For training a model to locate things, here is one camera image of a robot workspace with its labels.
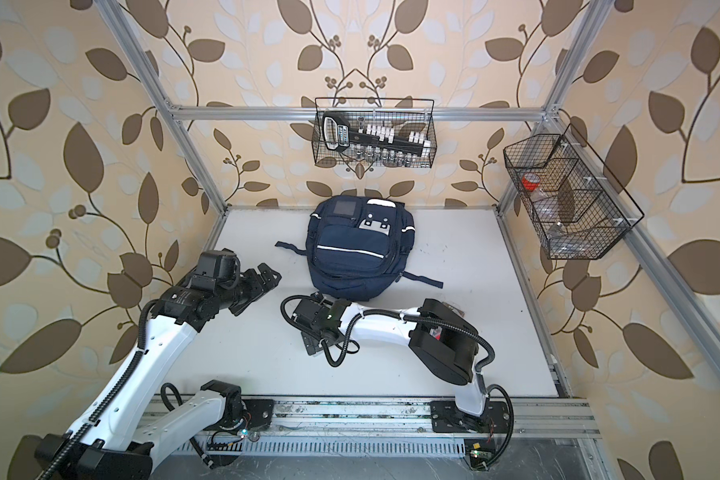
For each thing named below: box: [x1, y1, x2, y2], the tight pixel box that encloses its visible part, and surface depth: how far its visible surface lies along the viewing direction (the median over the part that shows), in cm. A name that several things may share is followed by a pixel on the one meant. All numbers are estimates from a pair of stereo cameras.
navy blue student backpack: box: [275, 195, 443, 301], surface depth 102 cm
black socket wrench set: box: [322, 113, 431, 157], surface depth 85 cm
